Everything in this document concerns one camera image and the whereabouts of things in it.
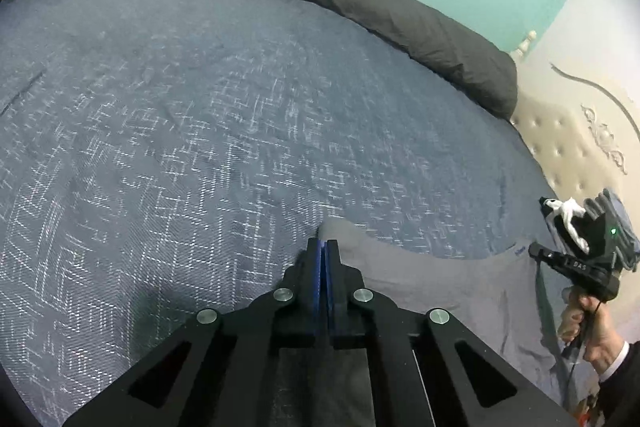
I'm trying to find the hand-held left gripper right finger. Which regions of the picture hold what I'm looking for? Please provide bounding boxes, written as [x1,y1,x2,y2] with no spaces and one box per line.
[325,238,578,427]

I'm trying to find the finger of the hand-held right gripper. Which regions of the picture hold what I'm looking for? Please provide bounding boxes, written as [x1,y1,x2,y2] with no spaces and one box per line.
[528,242,557,265]

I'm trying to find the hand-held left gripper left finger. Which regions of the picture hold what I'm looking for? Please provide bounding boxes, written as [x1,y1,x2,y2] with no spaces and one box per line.
[62,237,327,427]

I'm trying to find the stack of clothes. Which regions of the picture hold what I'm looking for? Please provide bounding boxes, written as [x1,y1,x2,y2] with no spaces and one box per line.
[540,188,640,273]

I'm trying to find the grey t-shirt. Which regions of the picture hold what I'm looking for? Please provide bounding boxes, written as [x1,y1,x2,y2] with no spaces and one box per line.
[320,219,576,408]

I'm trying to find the person's right forearm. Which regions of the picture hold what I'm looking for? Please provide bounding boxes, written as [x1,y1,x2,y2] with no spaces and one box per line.
[596,341,640,427]

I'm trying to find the person's right hand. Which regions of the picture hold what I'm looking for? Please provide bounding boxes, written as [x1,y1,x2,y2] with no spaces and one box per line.
[557,288,629,375]

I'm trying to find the cream tufted headboard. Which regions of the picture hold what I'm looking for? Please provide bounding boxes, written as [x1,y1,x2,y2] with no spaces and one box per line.
[507,0,640,258]

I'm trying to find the blue patterned bedspread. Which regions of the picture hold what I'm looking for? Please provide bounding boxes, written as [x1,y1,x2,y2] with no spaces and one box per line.
[0,0,561,427]

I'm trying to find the black cable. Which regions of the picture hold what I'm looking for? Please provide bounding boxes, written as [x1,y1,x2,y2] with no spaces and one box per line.
[562,297,603,413]

